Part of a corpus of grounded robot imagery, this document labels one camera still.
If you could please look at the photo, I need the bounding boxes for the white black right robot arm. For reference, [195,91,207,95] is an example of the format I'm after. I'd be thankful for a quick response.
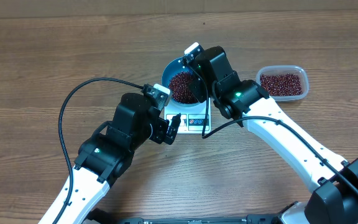
[183,43,358,223]

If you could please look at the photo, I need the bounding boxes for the red beans in bowl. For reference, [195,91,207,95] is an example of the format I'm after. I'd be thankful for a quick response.
[168,72,198,104]

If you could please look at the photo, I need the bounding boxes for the white digital kitchen scale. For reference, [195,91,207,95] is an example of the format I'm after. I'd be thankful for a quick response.
[164,100,211,134]

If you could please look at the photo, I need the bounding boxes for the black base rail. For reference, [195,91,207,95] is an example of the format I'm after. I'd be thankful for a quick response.
[83,208,282,224]

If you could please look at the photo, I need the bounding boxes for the teal metal bowl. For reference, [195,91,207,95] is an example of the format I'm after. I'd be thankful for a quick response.
[161,57,211,108]

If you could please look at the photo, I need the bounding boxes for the red adzuki beans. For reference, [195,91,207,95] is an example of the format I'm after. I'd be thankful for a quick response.
[260,73,303,96]

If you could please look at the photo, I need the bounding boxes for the clear plastic container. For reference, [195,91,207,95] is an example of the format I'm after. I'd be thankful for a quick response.
[255,65,310,101]

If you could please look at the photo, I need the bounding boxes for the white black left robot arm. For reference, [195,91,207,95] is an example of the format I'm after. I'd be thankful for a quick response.
[41,90,180,223]

